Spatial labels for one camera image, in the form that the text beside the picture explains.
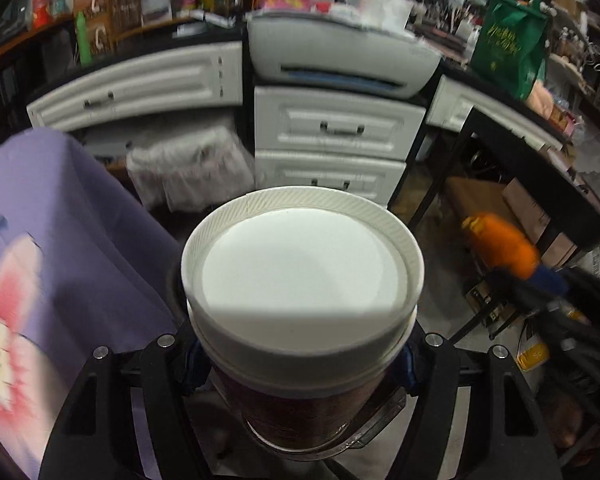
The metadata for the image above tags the jar with white lid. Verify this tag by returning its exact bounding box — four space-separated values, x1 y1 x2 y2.
181 186 425 453

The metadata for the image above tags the cardboard box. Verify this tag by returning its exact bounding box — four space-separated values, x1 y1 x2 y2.
501 177 583 267

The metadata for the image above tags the purple floral tablecloth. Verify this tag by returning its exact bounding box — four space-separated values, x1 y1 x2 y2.
0 127 191 480

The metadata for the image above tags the brown cardboard hook display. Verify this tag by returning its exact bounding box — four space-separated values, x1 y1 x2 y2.
74 0 115 56

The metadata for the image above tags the green bottle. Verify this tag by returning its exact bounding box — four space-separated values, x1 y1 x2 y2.
75 11 94 67

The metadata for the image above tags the white drawer with black handle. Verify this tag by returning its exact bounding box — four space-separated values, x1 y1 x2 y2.
254 85 427 160
254 149 408 208

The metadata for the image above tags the peach cloth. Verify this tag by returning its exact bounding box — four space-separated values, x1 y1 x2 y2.
526 81 554 117

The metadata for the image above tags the red can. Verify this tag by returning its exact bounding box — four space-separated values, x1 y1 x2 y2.
31 0 54 29

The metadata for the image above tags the clear plastic bag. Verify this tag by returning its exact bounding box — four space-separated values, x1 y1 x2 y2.
126 126 255 212

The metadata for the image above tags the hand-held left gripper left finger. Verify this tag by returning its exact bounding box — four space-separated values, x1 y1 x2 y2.
37 332 212 480

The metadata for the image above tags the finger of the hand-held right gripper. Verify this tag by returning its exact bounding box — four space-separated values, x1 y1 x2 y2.
530 262 581 306
489 267 556 318

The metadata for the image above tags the orange snack wrapper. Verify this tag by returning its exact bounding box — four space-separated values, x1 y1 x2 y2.
461 212 542 280

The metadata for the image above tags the black metal table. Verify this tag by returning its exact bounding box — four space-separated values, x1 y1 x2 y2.
409 107 600 343

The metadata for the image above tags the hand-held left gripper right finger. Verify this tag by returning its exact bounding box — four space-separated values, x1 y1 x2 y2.
385 330 564 480

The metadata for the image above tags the white laminator machine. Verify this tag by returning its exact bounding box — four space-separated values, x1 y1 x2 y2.
246 11 442 99

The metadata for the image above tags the narrow white drawer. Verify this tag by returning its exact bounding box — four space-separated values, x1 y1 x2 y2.
426 75 566 152

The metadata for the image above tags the wide white drawer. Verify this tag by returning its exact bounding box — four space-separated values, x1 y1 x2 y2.
26 42 244 132

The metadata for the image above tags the green shopping bag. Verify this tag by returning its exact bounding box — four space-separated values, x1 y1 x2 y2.
468 0 552 101

